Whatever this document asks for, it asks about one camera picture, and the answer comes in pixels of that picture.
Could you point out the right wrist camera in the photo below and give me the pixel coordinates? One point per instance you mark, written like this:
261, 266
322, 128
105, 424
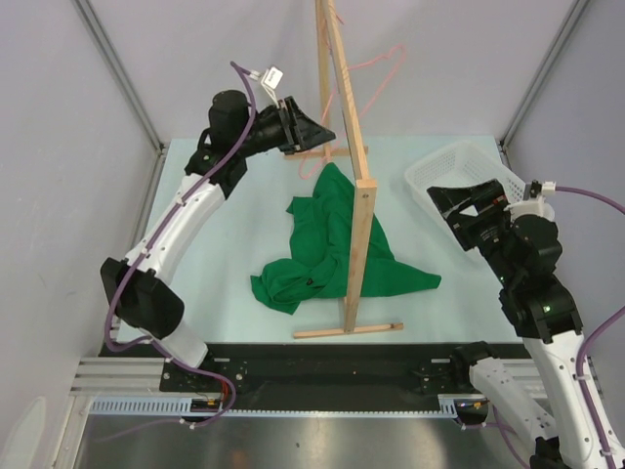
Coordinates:
534, 201

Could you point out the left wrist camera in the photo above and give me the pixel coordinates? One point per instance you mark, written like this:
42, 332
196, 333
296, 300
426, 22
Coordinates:
270, 80

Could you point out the white slotted cable duct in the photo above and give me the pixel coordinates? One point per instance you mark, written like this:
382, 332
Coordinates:
437, 406

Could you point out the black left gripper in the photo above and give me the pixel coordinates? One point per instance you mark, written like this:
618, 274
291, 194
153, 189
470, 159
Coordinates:
298, 132

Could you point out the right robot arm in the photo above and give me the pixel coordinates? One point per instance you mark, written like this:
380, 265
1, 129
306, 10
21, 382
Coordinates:
520, 244

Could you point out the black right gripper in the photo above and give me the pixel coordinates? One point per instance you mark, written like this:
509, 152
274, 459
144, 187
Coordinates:
489, 200

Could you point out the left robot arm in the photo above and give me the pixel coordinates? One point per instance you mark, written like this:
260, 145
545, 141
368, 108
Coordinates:
137, 287

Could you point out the right aluminium frame post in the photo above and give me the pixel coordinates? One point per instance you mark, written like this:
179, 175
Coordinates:
570, 22

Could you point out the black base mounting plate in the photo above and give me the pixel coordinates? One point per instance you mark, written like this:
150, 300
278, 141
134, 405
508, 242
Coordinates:
399, 371

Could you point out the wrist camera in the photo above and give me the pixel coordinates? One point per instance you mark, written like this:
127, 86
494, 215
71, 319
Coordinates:
270, 80
534, 201

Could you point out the green t shirt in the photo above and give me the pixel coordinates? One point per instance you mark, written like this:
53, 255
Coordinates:
320, 245

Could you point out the aluminium frame post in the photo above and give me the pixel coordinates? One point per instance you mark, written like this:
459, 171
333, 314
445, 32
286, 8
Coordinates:
570, 22
105, 47

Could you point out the left aluminium frame post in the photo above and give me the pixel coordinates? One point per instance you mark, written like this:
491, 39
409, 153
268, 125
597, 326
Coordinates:
105, 47

